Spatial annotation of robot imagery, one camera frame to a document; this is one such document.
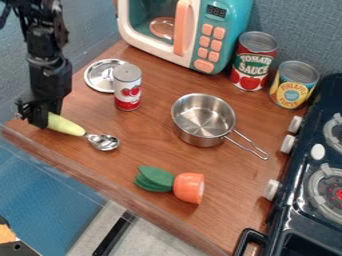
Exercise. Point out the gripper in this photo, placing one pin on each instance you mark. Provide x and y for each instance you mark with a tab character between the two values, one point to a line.
44	86

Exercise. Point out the yellow spoon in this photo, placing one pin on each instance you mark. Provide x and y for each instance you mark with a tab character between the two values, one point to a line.
71	129

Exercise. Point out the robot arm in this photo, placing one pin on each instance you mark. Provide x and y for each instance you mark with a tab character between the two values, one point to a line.
42	30

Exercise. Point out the silver lid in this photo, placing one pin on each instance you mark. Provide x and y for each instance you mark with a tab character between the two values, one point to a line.
100	76

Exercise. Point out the small red tomato can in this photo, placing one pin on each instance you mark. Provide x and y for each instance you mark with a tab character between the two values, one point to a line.
127	87

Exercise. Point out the silver pot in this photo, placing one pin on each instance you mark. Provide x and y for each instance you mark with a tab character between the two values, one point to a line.
202	120

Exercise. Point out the toy microwave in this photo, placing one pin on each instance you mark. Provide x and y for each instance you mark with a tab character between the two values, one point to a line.
196	30

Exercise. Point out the orange toy carrot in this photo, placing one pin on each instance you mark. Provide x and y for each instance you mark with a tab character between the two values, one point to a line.
178	183

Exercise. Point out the large tomato sauce can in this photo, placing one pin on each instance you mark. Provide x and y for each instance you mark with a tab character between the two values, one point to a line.
253	61

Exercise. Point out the yellow pineapple can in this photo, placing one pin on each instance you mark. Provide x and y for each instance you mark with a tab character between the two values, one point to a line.
293	85

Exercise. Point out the toy stove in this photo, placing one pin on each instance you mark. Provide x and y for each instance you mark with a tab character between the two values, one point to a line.
311	173

